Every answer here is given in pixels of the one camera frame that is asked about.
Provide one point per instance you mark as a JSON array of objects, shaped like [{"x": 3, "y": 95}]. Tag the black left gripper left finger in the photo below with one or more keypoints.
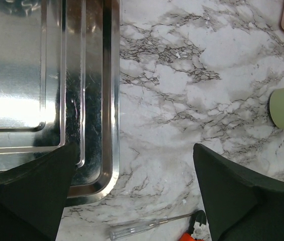
[{"x": 33, "y": 195}]

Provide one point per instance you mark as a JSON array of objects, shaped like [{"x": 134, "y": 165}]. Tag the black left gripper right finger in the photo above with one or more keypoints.
[{"x": 240, "y": 204}]

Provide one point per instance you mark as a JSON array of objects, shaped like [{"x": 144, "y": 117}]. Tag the orange black pliers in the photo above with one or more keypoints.
[{"x": 197, "y": 223}]

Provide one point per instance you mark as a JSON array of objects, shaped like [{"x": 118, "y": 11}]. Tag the steel tray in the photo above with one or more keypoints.
[{"x": 59, "y": 84}]

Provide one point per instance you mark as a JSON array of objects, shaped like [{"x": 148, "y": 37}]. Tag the clear handle screwdriver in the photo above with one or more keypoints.
[{"x": 136, "y": 227}]

